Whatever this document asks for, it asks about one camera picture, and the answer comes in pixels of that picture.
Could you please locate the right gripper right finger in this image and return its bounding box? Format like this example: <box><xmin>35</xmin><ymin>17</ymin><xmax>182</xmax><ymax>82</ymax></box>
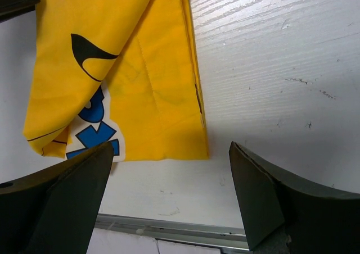
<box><xmin>229</xmin><ymin>142</ymin><xmax>359</xmax><ymax>253</ymax></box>

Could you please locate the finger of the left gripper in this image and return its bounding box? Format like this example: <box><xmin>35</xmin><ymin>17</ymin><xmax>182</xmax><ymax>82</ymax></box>
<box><xmin>0</xmin><ymin>0</ymin><xmax>41</xmax><ymax>22</ymax></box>

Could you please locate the yellow printed cloth napkin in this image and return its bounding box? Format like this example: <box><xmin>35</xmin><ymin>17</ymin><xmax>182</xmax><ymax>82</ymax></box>
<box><xmin>24</xmin><ymin>0</ymin><xmax>209</xmax><ymax>162</ymax></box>

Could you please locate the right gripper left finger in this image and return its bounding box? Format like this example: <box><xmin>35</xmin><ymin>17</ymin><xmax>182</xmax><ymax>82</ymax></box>
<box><xmin>1</xmin><ymin>142</ymin><xmax>114</xmax><ymax>253</ymax></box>

